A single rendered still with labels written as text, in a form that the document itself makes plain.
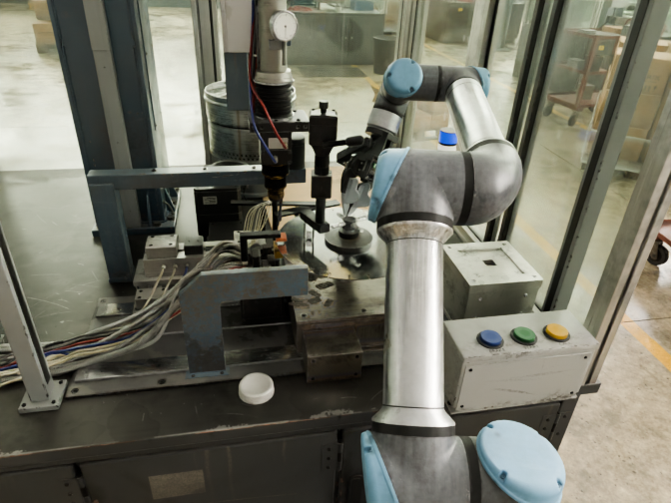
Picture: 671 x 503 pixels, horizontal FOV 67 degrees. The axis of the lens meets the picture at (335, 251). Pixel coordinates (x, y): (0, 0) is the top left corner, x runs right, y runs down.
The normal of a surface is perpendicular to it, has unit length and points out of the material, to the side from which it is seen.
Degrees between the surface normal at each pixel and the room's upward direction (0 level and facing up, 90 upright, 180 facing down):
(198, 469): 90
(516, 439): 7
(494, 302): 90
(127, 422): 0
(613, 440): 0
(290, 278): 90
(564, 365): 90
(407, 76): 64
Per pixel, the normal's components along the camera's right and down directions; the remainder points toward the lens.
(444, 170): 0.02, -0.33
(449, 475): 0.05, -0.54
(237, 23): 0.19, 0.51
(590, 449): 0.04, -0.86
